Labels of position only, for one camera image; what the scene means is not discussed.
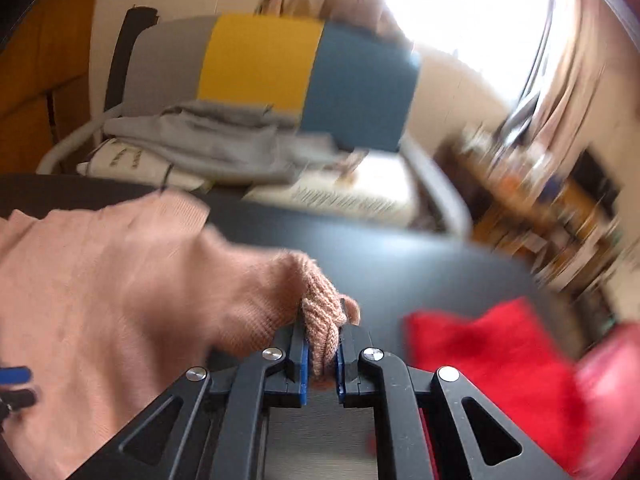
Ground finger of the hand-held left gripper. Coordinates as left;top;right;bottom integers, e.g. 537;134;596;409
0;366;33;386
0;388;39;412

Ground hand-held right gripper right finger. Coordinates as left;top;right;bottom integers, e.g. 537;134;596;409
336;327;576;480

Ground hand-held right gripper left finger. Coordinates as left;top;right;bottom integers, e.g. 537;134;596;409
65;310;311;480

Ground pink knitted sweater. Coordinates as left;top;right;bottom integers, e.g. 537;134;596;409
0;187;361;480

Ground red knitted garment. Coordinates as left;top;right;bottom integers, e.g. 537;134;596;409
402;296;593;480

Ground white printed cushion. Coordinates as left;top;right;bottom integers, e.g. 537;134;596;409
242;152;421;228

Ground white printed cloth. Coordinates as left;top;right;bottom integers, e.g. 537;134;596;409
75;139;201;193

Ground grey garment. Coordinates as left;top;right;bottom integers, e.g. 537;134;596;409
102;100;346;186

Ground cluttered wooden desk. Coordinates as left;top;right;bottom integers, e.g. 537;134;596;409
440;120;626;301

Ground magenta ruffled bed cover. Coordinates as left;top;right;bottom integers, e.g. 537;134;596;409
570;322;640;480

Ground grey yellow blue chair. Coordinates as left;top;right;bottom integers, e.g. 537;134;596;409
37;6;473;236

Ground black monitor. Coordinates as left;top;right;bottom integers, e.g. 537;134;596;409
570;147;620;211

